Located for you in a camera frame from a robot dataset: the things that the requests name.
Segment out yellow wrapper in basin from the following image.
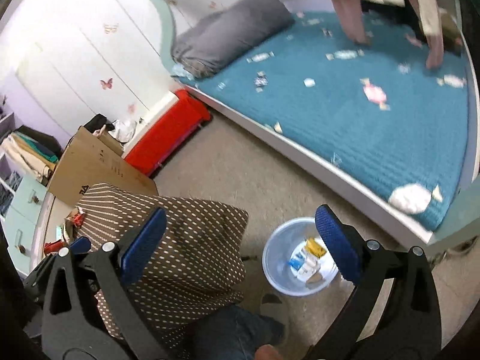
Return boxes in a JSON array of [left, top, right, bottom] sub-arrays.
[[304, 238, 326, 258]]

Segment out light blue plastic basin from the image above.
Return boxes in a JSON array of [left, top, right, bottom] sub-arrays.
[[262, 217, 338, 297]]

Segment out white crumpled tissue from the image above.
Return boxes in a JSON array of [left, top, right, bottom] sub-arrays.
[[387, 184, 443, 215]]

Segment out brown cardboard box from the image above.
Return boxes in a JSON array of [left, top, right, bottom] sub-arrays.
[[47, 127, 158, 206]]

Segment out teal drawer cabinet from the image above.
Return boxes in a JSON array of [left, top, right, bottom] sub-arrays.
[[3, 175, 47, 275]]

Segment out blue jeans leg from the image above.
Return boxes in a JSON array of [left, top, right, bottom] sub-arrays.
[[187, 301, 289, 359]]

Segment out white plastic bag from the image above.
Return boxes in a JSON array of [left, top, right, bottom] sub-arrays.
[[108, 119, 137, 145]]

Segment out hanging clothes on rack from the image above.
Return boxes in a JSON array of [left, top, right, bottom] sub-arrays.
[[1, 132, 59, 186]]

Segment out teal quilted mattress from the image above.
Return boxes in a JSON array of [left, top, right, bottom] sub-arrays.
[[180, 11, 469, 231]]

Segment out red storage box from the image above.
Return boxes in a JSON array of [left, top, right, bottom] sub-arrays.
[[123, 88, 212, 176]]

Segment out pink white candy wrapper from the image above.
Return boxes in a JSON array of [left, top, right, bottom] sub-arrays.
[[360, 78, 390, 111]]

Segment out white wardrobe with butterflies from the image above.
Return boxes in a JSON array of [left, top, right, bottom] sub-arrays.
[[1, 0, 178, 140]]

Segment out grey folded blanket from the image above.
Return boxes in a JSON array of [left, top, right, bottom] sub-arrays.
[[172, 0, 295, 78]]

